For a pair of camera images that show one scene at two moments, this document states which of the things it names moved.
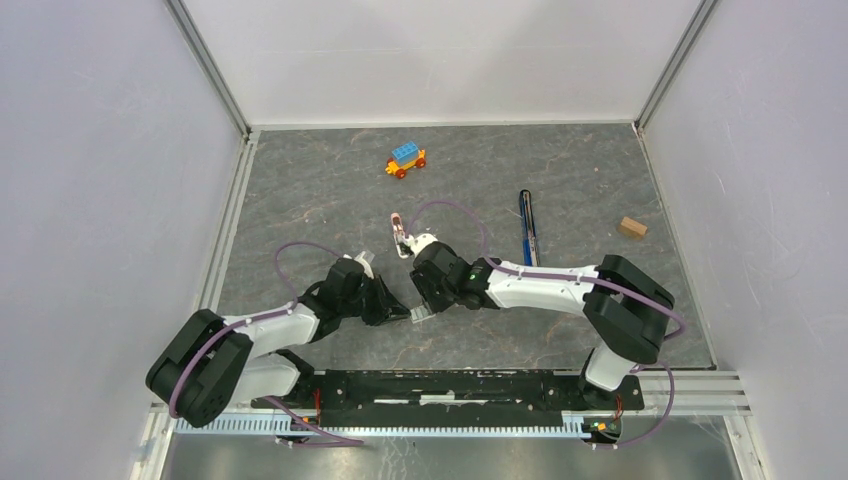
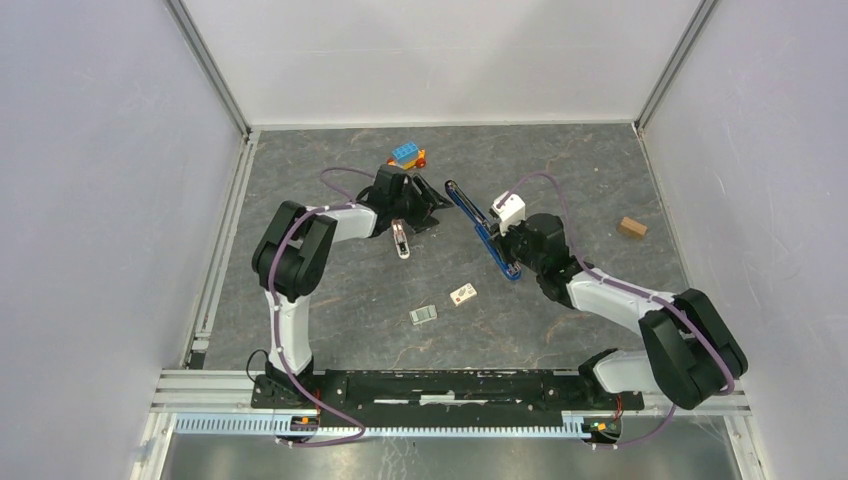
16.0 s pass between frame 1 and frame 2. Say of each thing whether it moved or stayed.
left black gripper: moved
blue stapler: moved
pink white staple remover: stayed
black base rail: stayed
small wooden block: stayed
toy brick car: stayed
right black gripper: moved
